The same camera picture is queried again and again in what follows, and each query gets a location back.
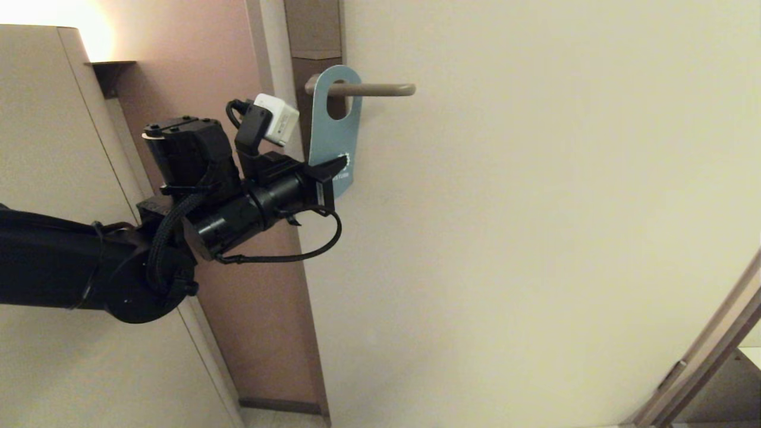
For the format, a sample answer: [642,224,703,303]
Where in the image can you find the white and blue door hanger sign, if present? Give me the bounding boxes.
[307,64,364,199]

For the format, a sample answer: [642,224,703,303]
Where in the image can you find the cream white door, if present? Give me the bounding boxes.
[260,0,761,427]

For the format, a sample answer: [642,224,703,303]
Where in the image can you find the brown metal lock plate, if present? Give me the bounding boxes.
[283,0,348,164]

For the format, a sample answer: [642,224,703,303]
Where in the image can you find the black left camera cable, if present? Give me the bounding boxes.
[213,204,344,265]

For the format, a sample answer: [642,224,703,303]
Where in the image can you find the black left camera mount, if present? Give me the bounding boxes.
[224,98,310,186]

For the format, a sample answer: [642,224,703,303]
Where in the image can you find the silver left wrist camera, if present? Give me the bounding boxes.
[252,93,301,148]

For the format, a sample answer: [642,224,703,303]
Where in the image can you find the beige metal door handle lever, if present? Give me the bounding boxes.
[304,80,417,99]

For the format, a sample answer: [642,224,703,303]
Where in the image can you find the braided left arm cable sleeve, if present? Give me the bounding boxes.
[145,192,210,296]

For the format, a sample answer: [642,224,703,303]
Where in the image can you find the closet frame hinge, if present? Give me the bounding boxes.
[656,360,688,392]

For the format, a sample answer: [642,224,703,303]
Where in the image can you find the brown closet frame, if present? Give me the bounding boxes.
[623,246,761,428]

